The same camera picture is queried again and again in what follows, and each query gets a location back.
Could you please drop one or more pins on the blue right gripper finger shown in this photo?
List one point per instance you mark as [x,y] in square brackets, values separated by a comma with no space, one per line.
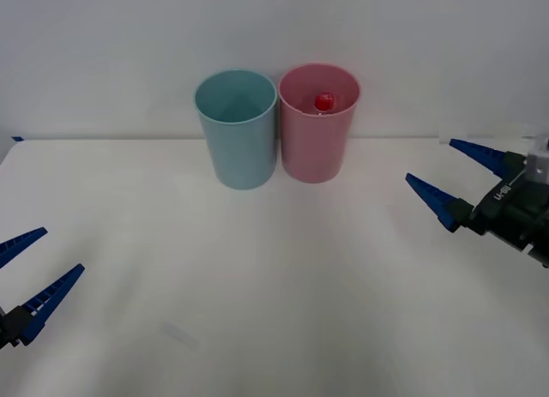
[489,157]
[437,200]

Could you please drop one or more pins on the pale blue plastic bin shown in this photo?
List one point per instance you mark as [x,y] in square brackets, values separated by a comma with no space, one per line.
[240,152]

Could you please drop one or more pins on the clear bottle with red cap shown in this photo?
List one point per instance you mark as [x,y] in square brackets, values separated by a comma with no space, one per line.
[323,102]

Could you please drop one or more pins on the pink plastic bin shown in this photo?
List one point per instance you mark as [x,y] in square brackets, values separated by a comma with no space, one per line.
[315,152]

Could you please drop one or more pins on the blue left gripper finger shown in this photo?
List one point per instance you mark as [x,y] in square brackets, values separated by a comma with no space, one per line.
[19,244]
[51,296]

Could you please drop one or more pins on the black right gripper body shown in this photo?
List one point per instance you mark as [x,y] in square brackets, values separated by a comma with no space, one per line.
[510,212]

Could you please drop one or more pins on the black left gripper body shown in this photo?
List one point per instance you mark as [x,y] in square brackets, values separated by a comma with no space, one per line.
[6,328]

